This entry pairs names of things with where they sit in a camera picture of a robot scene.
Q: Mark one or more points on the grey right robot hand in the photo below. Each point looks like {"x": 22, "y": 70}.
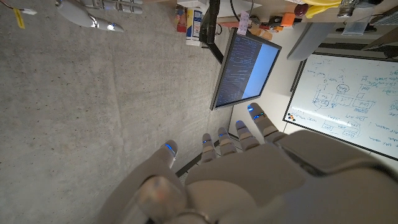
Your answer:
{"x": 84, "y": 15}

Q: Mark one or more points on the whiteboard with blue writing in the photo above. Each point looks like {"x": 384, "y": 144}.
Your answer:
{"x": 348, "y": 102}

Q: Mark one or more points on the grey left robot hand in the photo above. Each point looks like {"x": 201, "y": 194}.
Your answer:
{"x": 264, "y": 186}

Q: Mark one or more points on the small yellow banana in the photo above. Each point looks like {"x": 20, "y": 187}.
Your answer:
{"x": 317, "y": 10}

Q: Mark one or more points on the orange cube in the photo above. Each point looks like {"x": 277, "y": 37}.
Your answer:
{"x": 288, "y": 19}

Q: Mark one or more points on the large yellow banana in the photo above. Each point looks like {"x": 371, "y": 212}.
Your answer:
{"x": 320, "y": 2}

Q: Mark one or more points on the dark red plum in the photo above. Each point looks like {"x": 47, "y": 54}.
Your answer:
{"x": 301, "y": 10}

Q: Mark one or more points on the black computer monitor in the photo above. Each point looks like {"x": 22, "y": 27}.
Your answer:
{"x": 245, "y": 71}

